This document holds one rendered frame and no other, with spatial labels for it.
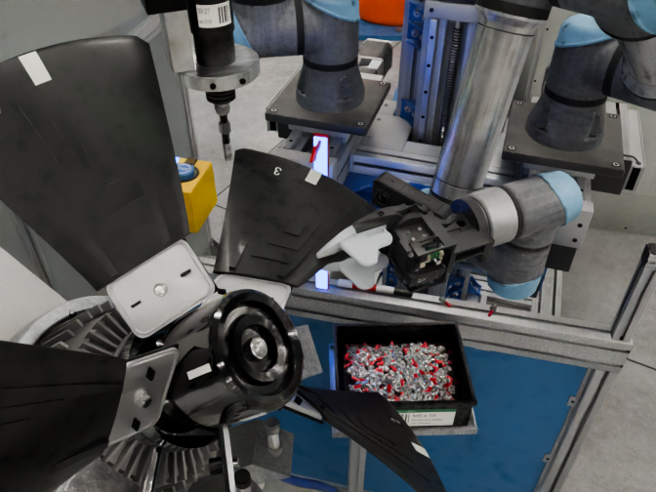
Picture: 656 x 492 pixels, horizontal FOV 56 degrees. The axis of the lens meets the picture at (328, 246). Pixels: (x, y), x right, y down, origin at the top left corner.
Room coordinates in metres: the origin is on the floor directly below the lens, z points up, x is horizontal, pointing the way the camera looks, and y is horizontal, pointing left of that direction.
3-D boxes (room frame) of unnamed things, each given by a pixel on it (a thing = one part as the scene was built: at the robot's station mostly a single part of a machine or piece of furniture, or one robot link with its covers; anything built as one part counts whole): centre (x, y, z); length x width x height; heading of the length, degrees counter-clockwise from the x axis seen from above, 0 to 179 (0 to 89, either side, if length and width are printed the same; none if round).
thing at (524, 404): (0.81, -0.09, 0.45); 0.82 x 0.02 x 0.66; 77
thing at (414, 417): (0.64, -0.12, 0.85); 0.22 x 0.17 x 0.07; 91
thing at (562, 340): (0.81, -0.09, 0.82); 0.90 x 0.04 x 0.08; 77
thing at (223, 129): (0.48, 0.09, 1.39); 0.01 x 0.01 x 0.05
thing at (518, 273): (0.68, -0.26, 1.08); 0.11 x 0.08 x 0.11; 48
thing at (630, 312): (0.71, -0.51, 0.96); 0.03 x 0.03 x 0.20; 77
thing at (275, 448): (0.44, 0.07, 0.96); 0.02 x 0.02 x 0.06
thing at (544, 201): (0.66, -0.28, 1.17); 0.11 x 0.08 x 0.09; 113
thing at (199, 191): (0.90, 0.29, 1.02); 0.16 x 0.10 x 0.11; 77
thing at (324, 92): (1.24, -0.01, 1.09); 0.15 x 0.15 x 0.10
